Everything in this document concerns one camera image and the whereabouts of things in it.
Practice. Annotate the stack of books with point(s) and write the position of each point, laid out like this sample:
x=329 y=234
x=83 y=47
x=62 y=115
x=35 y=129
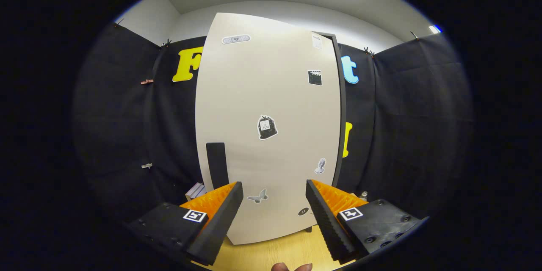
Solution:
x=195 y=191

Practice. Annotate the black backdrop cloth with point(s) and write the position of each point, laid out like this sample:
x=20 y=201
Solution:
x=402 y=114

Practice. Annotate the brown cloth clip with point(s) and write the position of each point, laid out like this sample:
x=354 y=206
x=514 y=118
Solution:
x=147 y=81

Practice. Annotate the black cloth clip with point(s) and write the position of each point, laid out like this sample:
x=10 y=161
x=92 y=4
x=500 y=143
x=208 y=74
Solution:
x=414 y=35
x=368 y=52
x=118 y=21
x=166 y=43

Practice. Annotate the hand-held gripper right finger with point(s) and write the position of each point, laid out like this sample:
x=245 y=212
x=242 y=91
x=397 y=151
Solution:
x=326 y=220

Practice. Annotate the grey shoe cabinet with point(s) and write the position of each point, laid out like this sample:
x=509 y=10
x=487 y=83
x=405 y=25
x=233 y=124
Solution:
x=343 y=127

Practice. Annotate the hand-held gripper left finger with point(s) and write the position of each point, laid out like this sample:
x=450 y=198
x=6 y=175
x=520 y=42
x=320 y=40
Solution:
x=220 y=220

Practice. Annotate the small clear bottle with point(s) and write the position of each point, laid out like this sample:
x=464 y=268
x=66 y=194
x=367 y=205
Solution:
x=363 y=197

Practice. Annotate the small ceiling light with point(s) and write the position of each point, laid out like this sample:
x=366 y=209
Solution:
x=435 y=29

